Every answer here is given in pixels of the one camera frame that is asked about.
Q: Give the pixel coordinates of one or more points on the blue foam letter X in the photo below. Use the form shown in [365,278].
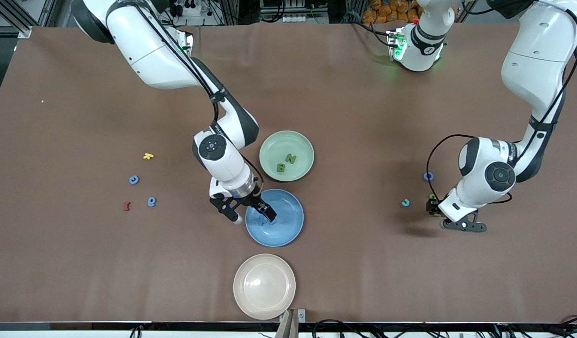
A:
[259,220]

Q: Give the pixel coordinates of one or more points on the blue foam numeral six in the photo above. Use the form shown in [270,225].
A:
[149,202]

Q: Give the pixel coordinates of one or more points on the metal table edge bracket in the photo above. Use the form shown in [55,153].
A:
[293,324]

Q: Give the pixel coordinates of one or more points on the pale green plate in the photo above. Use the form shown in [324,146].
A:
[297,145]

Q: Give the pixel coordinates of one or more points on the power strip with plugs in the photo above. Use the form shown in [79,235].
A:
[189,7]

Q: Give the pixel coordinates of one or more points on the bag of orange items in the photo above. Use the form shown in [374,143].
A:
[384,9]

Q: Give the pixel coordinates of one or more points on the green foam letter B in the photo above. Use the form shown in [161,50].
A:
[280,167]

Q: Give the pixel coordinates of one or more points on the blue foam letter C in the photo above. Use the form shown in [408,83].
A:
[131,180]

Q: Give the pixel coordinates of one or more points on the green foam letter N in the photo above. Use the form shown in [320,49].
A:
[291,158]

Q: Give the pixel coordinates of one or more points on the beige plate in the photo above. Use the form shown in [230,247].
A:
[264,286]

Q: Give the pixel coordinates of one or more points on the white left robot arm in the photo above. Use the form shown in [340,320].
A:
[532,70]

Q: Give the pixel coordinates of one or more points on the yellow foam letter K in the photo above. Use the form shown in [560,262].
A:
[148,156]

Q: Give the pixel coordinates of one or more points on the white power strip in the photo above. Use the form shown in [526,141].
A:
[304,19]

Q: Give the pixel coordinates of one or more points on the brown table cover sheet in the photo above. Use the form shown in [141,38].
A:
[363,117]

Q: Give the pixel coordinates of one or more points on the blue plate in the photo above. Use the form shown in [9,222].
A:
[288,230]

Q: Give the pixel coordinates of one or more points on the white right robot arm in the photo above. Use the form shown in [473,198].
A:
[147,51]

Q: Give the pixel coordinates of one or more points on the blue foam letter O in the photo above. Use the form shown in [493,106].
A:
[431,178]

